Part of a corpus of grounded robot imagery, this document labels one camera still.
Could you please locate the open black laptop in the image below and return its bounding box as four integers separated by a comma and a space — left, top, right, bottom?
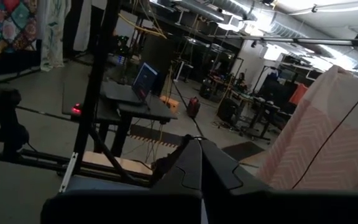
101, 61, 160, 106

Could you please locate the person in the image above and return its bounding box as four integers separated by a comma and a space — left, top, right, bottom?
236, 72, 249, 93

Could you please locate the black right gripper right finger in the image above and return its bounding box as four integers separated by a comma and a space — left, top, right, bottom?
201, 139, 273, 192

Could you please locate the long workbench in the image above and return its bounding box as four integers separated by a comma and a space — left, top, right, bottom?
208, 73, 291, 142

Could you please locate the thin black hanging cable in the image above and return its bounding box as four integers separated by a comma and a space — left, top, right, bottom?
291, 77, 358, 190

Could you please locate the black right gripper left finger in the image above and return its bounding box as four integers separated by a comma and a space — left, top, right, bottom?
152, 139, 203, 191

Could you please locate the yellow overhead cable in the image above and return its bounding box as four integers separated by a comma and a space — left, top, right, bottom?
116, 11, 169, 40

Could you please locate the colourful patchwork cloth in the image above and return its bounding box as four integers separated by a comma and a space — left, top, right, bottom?
0, 0, 40, 65

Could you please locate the pink chevron cloth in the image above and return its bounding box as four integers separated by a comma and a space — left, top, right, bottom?
256, 65, 358, 190

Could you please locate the black laptop desk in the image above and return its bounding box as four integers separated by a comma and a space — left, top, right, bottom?
99, 80, 179, 158

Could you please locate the black partition panel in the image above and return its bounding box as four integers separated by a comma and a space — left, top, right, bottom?
140, 33, 177, 98

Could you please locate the silver ventilation duct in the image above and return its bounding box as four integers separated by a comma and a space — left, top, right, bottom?
172, 0, 358, 82

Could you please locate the orange box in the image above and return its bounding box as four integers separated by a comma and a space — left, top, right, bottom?
160, 95, 180, 114

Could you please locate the orange striped cloth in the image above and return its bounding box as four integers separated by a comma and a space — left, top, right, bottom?
289, 83, 309, 106

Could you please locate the black cloth panel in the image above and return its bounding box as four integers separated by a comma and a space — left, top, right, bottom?
62, 0, 86, 60

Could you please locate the black mat hazard-striped edge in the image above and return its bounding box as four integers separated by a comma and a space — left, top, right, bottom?
129, 124, 186, 149
221, 141, 265, 162

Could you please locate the red black canister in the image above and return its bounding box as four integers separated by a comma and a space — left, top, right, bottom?
186, 96, 202, 119

